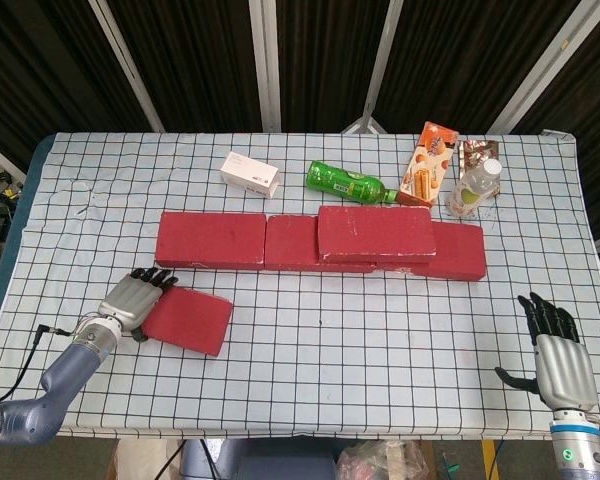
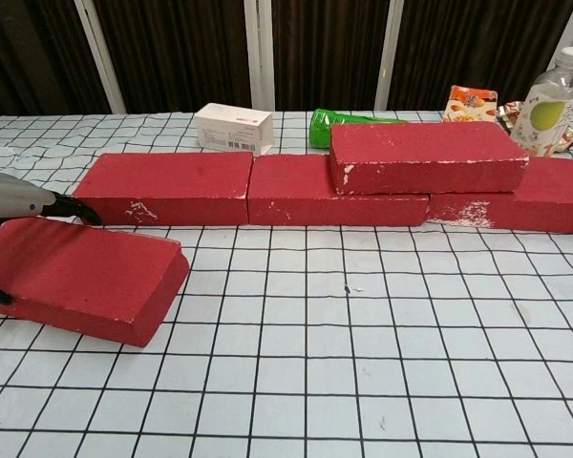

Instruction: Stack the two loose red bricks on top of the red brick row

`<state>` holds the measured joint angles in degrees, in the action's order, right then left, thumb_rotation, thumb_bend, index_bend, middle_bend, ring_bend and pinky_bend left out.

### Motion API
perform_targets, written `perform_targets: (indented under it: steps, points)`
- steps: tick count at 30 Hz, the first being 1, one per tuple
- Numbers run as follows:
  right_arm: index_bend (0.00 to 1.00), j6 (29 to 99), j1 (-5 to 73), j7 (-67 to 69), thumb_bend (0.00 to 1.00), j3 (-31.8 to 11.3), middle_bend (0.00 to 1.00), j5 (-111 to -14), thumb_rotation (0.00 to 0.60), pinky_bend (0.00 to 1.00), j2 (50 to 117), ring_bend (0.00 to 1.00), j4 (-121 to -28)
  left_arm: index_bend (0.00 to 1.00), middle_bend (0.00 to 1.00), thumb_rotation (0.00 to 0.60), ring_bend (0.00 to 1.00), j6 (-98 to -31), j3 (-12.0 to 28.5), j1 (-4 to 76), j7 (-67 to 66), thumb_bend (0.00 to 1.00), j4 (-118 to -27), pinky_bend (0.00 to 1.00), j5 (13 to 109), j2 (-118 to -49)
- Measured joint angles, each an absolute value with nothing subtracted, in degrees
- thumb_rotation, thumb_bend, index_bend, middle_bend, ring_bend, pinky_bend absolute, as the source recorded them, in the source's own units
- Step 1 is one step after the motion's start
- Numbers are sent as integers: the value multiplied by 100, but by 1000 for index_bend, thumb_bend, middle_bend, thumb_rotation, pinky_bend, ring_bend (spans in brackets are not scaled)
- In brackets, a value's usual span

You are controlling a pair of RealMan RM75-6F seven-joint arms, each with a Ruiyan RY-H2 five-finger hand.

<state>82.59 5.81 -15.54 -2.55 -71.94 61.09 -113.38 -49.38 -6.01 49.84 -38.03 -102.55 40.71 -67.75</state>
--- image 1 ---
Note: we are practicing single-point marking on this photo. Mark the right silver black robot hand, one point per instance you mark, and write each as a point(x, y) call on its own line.
point(565, 370)

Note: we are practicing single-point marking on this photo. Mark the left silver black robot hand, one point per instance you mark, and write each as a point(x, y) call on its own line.
point(130, 302)

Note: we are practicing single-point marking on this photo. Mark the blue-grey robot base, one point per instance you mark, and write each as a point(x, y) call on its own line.
point(280, 465)

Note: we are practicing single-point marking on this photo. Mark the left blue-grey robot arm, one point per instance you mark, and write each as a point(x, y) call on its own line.
point(65, 370)

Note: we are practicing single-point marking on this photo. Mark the yellow metal leg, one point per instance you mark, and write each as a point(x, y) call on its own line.
point(489, 462)

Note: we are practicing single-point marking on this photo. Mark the white paper bag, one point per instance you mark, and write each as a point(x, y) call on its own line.
point(140, 460)

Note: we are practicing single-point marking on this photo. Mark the small white carton box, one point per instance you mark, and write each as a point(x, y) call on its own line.
point(247, 172)

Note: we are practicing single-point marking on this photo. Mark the white black grid tablecloth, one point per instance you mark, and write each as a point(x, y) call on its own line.
point(300, 350)

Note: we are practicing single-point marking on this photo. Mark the clear bottle with pear label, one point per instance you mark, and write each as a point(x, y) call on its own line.
point(467, 192)

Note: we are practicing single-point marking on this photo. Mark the clear plastic bag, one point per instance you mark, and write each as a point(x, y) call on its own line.
point(380, 462)

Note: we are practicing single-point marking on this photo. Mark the shiny foil snack packet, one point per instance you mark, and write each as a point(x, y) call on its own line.
point(475, 152)

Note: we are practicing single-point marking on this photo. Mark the green plastic drink bottle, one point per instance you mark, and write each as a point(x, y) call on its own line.
point(340, 182)

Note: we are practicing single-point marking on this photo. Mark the orange snack box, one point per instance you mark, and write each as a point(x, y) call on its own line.
point(425, 170)

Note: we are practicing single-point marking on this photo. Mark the black pleated backdrop curtain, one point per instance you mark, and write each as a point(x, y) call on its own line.
point(205, 60)

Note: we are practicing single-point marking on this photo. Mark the white metal frame post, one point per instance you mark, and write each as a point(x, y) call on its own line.
point(0, 154)
point(537, 65)
point(265, 65)
point(130, 70)
point(383, 50)

